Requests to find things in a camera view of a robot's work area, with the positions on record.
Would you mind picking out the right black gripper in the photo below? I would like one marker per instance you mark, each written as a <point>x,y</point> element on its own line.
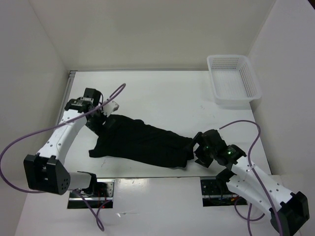
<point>204,161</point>

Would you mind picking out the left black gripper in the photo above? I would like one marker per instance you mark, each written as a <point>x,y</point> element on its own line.
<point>97,128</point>

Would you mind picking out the black shorts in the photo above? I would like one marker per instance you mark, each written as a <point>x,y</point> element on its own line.
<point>132,139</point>

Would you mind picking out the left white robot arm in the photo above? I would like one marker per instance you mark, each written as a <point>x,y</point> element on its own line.
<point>45,171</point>

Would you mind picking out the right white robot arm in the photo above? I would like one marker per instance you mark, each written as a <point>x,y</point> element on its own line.
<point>287,211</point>

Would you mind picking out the white perforated plastic basket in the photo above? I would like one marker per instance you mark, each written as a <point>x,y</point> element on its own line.
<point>233,79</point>

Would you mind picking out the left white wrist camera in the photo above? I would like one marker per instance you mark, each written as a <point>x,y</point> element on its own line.
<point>109,108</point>

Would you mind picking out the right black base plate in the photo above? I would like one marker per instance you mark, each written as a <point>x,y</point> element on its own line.
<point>214,194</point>

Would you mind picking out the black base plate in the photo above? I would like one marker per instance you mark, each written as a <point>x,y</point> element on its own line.
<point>214,194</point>
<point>101,198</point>

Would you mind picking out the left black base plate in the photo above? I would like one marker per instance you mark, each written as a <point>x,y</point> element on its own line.
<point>101,198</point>

